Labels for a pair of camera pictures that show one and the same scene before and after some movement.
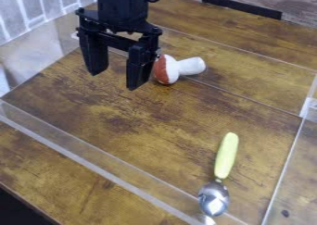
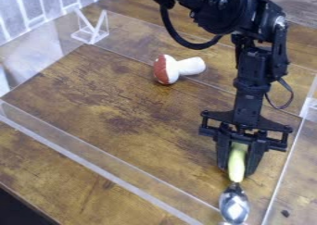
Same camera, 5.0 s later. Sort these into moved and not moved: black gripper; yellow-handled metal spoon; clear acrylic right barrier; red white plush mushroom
Moved: black gripper; yellow-handled metal spoon
Not moved: clear acrylic right barrier; red white plush mushroom
